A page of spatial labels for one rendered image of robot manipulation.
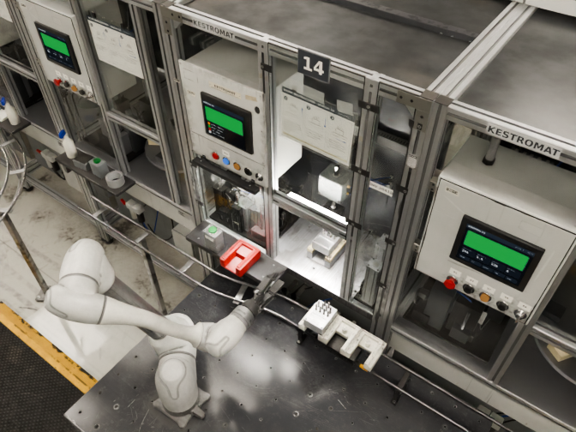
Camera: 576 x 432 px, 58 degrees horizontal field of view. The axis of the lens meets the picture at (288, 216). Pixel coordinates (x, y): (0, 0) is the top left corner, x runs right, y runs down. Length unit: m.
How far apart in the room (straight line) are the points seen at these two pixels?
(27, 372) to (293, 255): 1.81
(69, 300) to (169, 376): 0.56
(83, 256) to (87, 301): 0.17
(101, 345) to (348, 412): 1.73
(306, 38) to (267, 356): 1.41
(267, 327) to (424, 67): 1.44
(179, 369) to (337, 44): 1.36
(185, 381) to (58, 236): 2.26
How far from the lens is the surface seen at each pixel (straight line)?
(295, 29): 1.93
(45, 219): 4.37
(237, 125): 2.05
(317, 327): 2.28
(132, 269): 3.80
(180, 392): 2.21
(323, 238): 2.45
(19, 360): 3.62
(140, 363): 2.56
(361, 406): 2.40
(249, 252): 2.50
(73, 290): 1.87
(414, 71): 1.72
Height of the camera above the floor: 2.85
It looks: 46 degrees down
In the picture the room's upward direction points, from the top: straight up
